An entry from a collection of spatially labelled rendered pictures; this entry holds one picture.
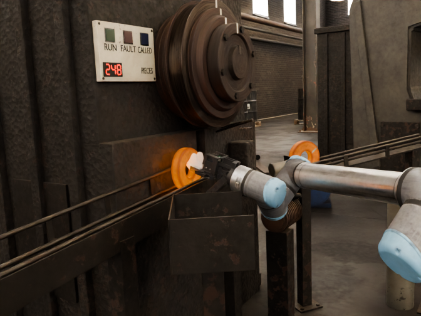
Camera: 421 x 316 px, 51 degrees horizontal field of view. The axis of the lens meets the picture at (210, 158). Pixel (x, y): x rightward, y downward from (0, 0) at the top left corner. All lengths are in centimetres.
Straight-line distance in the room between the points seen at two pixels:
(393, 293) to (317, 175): 98
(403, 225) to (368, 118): 324
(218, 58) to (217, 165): 36
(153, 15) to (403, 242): 110
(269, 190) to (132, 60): 61
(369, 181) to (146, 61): 82
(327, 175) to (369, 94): 292
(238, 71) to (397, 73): 270
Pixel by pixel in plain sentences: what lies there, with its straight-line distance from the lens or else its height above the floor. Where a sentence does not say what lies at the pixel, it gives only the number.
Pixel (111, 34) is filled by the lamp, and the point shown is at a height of 120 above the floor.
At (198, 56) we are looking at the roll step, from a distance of 152.
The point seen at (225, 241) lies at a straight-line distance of 107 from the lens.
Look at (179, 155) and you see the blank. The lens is 152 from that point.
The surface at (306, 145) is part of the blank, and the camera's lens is 200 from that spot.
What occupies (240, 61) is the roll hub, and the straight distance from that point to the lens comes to 163.
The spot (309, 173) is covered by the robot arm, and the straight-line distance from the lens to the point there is 144.
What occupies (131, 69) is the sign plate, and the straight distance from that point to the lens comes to 149.
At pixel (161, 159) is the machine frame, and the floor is 79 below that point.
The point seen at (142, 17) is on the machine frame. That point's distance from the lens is 159.
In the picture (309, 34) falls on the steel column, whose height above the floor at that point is 224.
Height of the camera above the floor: 101
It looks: 8 degrees down
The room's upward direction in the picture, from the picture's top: 3 degrees counter-clockwise
